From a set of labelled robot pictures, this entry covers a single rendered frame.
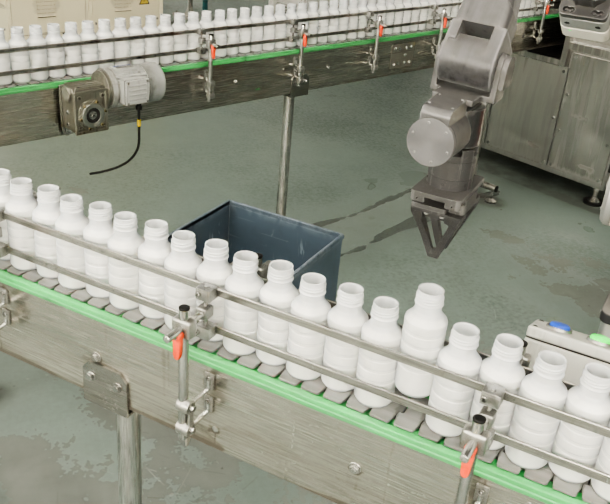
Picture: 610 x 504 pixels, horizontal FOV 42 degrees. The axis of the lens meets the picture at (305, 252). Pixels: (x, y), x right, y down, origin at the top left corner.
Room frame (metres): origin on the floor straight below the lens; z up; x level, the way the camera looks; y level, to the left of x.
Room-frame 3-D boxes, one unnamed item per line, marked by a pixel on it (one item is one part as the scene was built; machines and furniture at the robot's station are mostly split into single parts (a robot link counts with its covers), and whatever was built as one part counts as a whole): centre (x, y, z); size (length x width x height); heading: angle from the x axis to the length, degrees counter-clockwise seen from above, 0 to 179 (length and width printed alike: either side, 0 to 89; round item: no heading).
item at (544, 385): (0.86, -0.33, 1.08); 0.06 x 0.06 x 0.17
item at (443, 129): (0.90, -0.16, 1.47); 0.12 x 0.09 x 0.12; 153
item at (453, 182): (0.94, -0.17, 1.38); 0.10 x 0.07 x 0.07; 154
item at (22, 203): (1.27, 0.51, 1.08); 0.06 x 0.06 x 0.17
